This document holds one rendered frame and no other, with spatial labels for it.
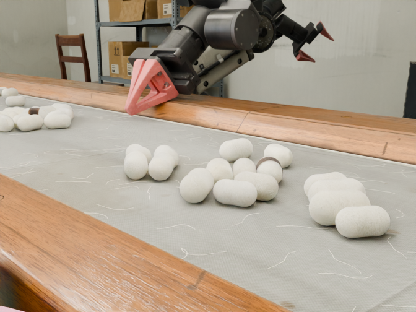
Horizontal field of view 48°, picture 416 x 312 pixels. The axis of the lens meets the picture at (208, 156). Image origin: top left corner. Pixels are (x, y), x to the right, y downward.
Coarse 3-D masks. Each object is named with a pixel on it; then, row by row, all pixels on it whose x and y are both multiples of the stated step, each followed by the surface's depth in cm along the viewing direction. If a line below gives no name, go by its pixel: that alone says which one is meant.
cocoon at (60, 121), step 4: (48, 116) 59; (52, 116) 59; (56, 116) 59; (60, 116) 59; (64, 116) 59; (68, 116) 60; (44, 120) 59; (48, 120) 58; (52, 120) 59; (56, 120) 59; (60, 120) 59; (64, 120) 59; (68, 120) 59; (48, 124) 59; (52, 124) 59; (56, 124) 59; (60, 124) 59; (64, 124) 59; (68, 124) 60; (52, 128) 59; (56, 128) 60
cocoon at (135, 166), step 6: (126, 156) 39; (132, 156) 38; (138, 156) 38; (144, 156) 39; (126, 162) 37; (132, 162) 37; (138, 162) 37; (144, 162) 37; (126, 168) 37; (132, 168) 37; (138, 168) 37; (144, 168) 37; (126, 174) 37; (132, 174) 37; (138, 174) 37; (144, 174) 38
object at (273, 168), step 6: (264, 162) 36; (270, 162) 36; (276, 162) 36; (258, 168) 36; (264, 168) 35; (270, 168) 35; (276, 168) 35; (270, 174) 35; (276, 174) 35; (276, 180) 35
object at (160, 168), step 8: (160, 152) 39; (152, 160) 37; (160, 160) 37; (168, 160) 37; (152, 168) 37; (160, 168) 37; (168, 168) 37; (152, 176) 37; (160, 176) 37; (168, 176) 37
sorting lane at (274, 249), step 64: (64, 128) 60; (128, 128) 60; (192, 128) 60; (64, 192) 35; (128, 192) 35; (384, 192) 35; (192, 256) 24; (256, 256) 24; (320, 256) 24; (384, 256) 24
